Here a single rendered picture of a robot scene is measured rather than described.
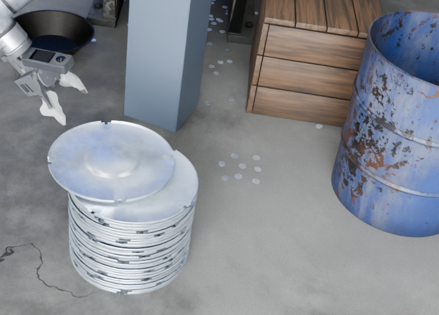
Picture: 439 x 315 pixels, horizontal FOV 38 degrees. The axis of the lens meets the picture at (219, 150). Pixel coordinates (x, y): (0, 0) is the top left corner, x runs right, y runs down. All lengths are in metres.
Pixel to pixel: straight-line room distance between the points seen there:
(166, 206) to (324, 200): 0.60
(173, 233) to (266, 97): 0.80
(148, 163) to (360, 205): 0.63
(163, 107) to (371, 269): 0.77
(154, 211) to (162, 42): 0.62
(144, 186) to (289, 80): 0.78
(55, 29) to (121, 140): 0.98
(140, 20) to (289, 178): 0.62
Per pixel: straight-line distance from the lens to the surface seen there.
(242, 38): 2.52
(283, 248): 1.70
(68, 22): 2.47
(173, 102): 1.94
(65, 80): 1.62
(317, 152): 2.03
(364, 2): 2.20
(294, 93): 2.09
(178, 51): 1.85
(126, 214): 1.39
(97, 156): 1.51
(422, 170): 1.69
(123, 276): 1.49
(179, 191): 1.45
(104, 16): 2.55
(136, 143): 1.56
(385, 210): 1.79
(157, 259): 1.47
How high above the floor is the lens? 1.20
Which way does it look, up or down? 38 degrees down
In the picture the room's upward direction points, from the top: 10 degrees clockwise
